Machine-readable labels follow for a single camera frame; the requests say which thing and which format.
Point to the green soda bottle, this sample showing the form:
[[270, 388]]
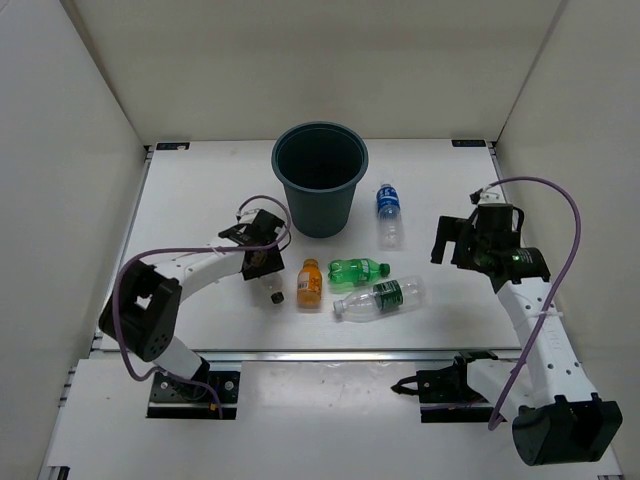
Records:
[[357, 272]]

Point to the orange juice bottle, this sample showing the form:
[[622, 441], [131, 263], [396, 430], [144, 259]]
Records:
[[309, 285]]

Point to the green label clear bottle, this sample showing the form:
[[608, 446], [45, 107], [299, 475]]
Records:
[[381, 300]]

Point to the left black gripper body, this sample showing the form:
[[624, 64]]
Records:
[[271, 261]]

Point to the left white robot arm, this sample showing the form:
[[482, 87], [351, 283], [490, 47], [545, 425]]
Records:
[[141, 313]]

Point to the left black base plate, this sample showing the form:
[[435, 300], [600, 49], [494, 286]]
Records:
[[169, 399]]

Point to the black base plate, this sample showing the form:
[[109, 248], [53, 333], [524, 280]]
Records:
[[169, 399], [446, 398]]

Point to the dark green plastic bin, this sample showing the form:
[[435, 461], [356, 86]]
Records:
[[319, 165]]

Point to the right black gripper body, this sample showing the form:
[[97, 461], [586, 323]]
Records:
[[479, 244]]

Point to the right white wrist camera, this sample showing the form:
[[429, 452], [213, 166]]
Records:
[[484, 195]]

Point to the right black table label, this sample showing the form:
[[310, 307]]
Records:
[[468, 143]]

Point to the aluminium table rail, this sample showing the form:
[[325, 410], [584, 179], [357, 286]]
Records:
[[332, 356]]

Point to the black label clear bottle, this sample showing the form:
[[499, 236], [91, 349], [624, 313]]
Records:
[[272, 284]]

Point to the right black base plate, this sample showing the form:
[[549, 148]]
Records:
[[446, 398]]

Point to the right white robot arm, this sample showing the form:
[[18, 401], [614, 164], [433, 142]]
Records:
[[555, 412]]

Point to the left black table label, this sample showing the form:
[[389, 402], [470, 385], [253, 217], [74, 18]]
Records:
[[172, 146]]

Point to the black table label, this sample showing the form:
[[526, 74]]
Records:
[[172, 146], [468, 143]]

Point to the blue label water bottle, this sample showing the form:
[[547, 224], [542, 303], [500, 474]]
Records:
[[390, 227]]

